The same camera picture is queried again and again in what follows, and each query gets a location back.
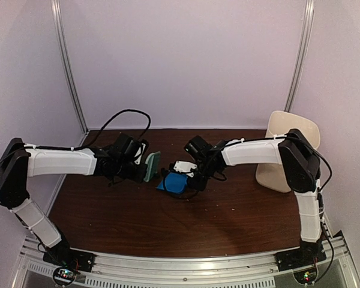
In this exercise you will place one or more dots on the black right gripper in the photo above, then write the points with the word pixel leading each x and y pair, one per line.
pixel 200 184

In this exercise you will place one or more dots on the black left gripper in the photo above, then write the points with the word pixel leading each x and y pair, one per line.
pixel 138 177

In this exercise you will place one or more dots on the green hand brush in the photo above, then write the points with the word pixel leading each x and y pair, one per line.
pixel 152 162

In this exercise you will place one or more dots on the blue plastic dustpan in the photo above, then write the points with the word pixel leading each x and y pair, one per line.
pixel 173 183

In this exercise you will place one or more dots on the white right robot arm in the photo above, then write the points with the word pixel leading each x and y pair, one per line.
pixel 299 160

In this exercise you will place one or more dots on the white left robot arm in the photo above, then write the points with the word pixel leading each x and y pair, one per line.
pixel 24 166

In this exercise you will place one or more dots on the left circuit board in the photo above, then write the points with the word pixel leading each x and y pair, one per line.
pixel 62 276

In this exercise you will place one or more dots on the circuit board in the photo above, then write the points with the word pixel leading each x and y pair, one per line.
pixel 305 276
pixel 62 276

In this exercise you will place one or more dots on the right circuit board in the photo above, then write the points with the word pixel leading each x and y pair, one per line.
pixel 305 276

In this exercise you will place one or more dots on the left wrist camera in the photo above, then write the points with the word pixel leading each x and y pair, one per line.
pixel 140 152

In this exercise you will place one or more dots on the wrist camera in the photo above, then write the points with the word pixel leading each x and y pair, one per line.
pixel 183 167
pixel 140 152

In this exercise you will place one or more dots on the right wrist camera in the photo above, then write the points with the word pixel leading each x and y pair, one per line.
pixel 183 167

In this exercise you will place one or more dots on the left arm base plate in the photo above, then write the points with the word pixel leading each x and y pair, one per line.
pixel 74 260

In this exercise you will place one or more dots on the aluminium front rail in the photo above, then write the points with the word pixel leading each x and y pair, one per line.
pixel 250 270

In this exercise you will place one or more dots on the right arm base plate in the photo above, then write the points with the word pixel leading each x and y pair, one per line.
pixel 299 257

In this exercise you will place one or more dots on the left aluminium frame post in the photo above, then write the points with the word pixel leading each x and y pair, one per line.
pixel 66 64

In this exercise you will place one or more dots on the aluminium frame post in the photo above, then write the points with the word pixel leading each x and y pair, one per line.
pixel 66 64
pixel 307 26

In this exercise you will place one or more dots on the right aluminium frame post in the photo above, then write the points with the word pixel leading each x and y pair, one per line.
pixel 307 26

